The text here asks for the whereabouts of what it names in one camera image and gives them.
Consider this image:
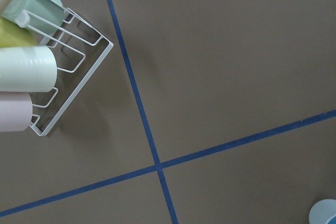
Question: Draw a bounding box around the light blue plastic cup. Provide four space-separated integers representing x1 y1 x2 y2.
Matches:
308 199 335 224

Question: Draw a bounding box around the pale cream cup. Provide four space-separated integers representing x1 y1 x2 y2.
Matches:
1 46 57 92

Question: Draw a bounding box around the mint green cup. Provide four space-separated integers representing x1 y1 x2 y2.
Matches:
1 0 66 26

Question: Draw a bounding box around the pink cup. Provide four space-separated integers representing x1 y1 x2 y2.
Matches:
1 92 33 132

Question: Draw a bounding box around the yellow green cup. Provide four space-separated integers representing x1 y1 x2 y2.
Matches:
1 17 38 48

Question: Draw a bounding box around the white wire cup rack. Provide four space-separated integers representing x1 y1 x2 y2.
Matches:
10 0 114 137

